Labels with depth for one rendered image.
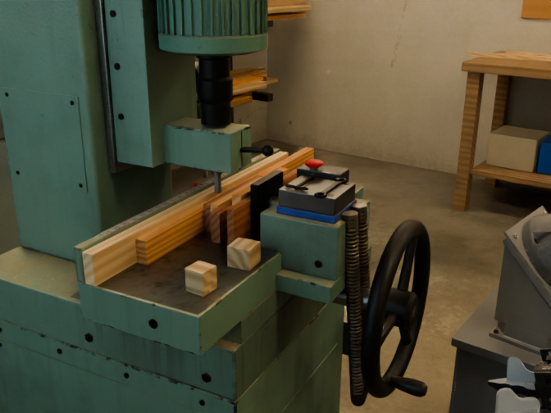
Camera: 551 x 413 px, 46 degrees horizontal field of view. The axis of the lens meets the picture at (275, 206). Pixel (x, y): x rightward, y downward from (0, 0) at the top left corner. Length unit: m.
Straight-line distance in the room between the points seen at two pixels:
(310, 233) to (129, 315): 0.29
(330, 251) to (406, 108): 3.64
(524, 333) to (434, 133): 3.13
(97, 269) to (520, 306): 0.92
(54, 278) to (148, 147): 0.30
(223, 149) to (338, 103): 3.79
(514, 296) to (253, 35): 0.81
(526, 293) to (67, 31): 1.04
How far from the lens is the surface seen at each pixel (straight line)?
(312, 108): 4.96
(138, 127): 1.11
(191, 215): 1.06
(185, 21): 1.01
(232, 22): 1.00
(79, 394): 1.23
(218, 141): 1.07
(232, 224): 1.02
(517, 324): 1.51
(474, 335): 1.54
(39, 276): 1.24
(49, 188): 1.24
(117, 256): 0.96
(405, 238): 0.98
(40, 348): 1.25
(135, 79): 1.10
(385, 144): 4.70
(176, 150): 1.12
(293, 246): 1.00
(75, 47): 1.12
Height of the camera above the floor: 1.32
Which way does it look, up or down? 20 degrees down
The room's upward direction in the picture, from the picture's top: straight up
